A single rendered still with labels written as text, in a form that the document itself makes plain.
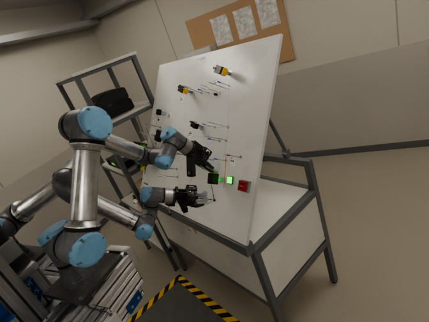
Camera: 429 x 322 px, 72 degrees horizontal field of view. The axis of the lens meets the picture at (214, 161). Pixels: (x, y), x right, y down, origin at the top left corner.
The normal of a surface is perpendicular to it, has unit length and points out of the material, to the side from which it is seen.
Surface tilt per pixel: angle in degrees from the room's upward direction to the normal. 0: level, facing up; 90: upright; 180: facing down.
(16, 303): 90
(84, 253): 96
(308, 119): 90
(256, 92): 54
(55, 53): 90
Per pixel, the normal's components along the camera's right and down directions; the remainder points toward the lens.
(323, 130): -0.39, 0.51
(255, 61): -0.76, -0.11
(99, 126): 0.81, -0.16
